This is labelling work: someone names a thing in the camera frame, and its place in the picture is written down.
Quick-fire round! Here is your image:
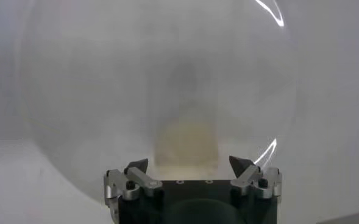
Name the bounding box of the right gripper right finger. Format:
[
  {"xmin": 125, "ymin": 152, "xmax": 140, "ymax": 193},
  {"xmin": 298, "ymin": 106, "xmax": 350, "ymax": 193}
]
[{"xmin": 229, "ymin": 155, "xmax": 283, "ymax": 200}]

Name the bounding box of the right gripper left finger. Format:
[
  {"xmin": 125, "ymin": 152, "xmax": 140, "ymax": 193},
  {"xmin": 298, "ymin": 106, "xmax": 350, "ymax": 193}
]
[{"xmin": 103, "ymin": 158, "xmax": 164, "ymax": 201}]

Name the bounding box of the white steamed baozi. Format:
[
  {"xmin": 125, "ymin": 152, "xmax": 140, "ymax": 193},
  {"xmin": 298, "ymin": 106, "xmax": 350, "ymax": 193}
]
[{"xmin": 153, "ymin": 117, "xmax": 220, "ymax": 181}]

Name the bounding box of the white round plate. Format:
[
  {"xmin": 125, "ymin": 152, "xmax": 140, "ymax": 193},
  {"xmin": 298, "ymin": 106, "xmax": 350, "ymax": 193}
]
[{"xmin": 20, "ymin": 0, "xmax": 299, "ymax": 201}]

